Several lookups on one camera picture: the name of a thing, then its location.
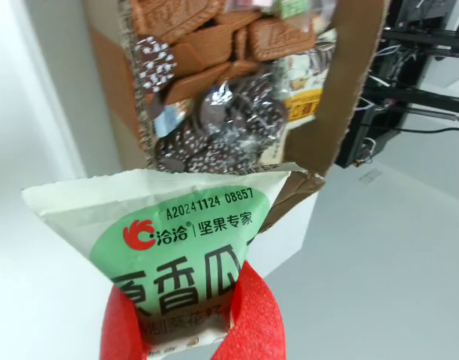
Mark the green white sunflower seed packet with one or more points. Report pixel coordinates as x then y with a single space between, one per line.
184 232

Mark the yellow label snack packet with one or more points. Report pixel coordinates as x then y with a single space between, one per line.
302 105

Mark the grey floor outlet plate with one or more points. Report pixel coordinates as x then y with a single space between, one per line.
370 175

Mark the chocolate sprinkle cookie pack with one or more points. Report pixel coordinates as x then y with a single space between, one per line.
222 123

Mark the small blue white wrapper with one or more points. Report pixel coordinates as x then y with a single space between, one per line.
169 120

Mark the brown cardboard box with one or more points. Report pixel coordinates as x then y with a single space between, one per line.
349 75

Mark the brown biscuit pack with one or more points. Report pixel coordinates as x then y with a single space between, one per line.
169 15
210 48

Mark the small green printed packet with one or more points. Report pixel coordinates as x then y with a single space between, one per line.
293 7

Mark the pastel candy bag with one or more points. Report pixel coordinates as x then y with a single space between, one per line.
252 4

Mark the black equipment cart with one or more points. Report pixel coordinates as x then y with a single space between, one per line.
420 39

